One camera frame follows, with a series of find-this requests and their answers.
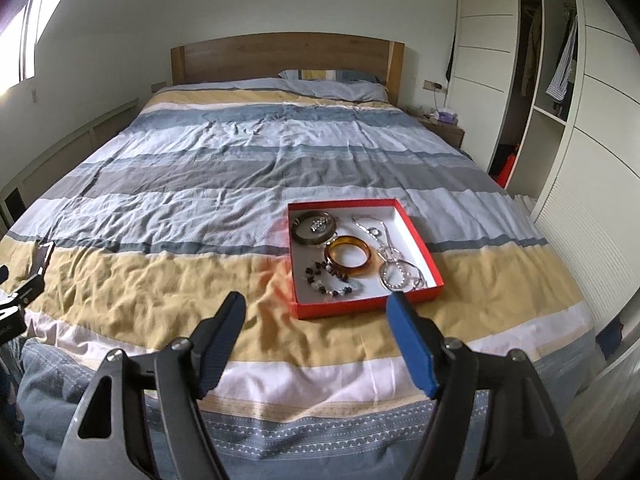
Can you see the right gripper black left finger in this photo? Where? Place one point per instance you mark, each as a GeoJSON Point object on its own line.
{"type": "Point", "coordinates": [213, 341]}

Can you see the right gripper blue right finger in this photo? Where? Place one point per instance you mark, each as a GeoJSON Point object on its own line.
{"type": "Point", "coordinates": [420, 344]}

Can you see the thin silver bangle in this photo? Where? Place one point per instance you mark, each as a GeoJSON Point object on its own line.
{"type": "Point", "coordinates": [400, 275]}

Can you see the dark olive bangle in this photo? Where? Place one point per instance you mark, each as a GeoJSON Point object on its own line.
{"type": "Point", "coordinates": [313, 227]}

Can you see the red jewelry box tray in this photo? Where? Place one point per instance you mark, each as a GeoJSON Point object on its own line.
{"type": "Point", "coordinates": [320, 291]}

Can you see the amber bangle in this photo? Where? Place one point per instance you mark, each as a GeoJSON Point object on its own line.
{"type": "Point", "coordinates": [348, 254]}

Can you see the striped duvet bed cover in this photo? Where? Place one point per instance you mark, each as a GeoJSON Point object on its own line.
{"type": "Point", "coordinates": [190, 202]}

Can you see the red object in wardrobe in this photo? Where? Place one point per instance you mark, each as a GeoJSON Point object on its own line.
{"type": "Point", "coordinates": [505, 172]}

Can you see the wooden nightstand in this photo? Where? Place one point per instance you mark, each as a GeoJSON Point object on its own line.
{"type": "Point", "coordinates": [451, 134]}

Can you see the purple tissue box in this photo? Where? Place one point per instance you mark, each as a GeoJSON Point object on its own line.
{"type": "Point", "coordinates": [447, 117]}

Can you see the striped pillow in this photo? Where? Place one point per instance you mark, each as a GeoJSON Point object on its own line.
{"type": "Point", "coordinates": [348, 85]}

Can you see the window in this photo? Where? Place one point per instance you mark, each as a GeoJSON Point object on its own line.
{"type": "Point", "coordinates": [22, 25]}

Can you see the hanging shirt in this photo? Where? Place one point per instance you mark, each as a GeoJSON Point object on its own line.
{"type": "Point", "coordinates": [558, 84]}

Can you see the wooden headboard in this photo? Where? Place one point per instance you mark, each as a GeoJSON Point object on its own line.
{"type": "Point", "coordinates": [270, 53]}

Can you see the white wardrobe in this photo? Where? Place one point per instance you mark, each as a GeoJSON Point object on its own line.
{"type": "Point", "coordinates": [578, 159]}

